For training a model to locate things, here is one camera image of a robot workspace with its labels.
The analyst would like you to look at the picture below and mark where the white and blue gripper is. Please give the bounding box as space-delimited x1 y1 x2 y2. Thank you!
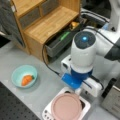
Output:
61 55 103 97

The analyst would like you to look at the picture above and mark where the pink pan with white handle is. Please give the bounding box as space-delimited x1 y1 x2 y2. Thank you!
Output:
51 93 82 120

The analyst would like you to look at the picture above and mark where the teal bowl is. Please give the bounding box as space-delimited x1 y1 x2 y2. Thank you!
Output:
11 65 38 88

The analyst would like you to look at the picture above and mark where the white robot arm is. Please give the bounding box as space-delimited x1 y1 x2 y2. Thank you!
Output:
61 26 120 97

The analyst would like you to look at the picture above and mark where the open grey drawer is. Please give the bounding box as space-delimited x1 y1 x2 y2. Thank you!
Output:
45 24 83 59

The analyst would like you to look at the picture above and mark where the silver toaster oven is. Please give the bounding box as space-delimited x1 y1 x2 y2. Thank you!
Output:
102 78 120 120

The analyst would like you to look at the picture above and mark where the white induction cooker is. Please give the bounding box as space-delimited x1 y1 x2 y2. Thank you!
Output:
42 87 91 120

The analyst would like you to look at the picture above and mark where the green vegetable toy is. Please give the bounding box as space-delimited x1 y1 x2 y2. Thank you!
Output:
59 32 70 41

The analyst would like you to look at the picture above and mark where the orange carrot toy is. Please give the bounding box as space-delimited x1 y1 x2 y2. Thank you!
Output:
21 75 34 86

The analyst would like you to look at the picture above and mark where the yellow toy in drawer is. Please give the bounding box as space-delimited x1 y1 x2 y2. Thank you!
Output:
70 21 79 29

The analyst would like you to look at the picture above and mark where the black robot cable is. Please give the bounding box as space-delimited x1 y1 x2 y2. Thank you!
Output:
41 43 66 78

